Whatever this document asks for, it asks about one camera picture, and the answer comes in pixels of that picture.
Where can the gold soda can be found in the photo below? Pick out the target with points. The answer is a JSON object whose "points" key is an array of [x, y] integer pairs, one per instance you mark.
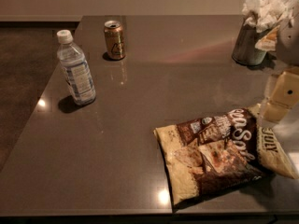
{"points": [[113, 32]]}

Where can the grey metal napkin cup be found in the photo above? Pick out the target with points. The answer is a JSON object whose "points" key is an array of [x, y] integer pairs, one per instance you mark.
{"points": [[244, 51]]}

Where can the brown chip bag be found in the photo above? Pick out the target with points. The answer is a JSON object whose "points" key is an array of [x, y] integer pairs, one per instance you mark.
{"points": [[207, 156]]}

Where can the clear plastic water bottle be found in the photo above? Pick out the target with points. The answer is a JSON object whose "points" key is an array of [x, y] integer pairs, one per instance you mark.
{"points": [[76, 69]]}

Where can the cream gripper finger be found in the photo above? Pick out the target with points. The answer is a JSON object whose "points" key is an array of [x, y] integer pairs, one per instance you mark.
{"points": [[281, 94]]}

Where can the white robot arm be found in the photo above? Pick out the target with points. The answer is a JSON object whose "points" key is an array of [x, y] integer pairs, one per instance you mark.
{"points": [[287, 47]]}

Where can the white crumpled paper napkins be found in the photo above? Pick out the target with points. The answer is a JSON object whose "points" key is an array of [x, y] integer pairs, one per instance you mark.
{"points": [[267, 14]]}

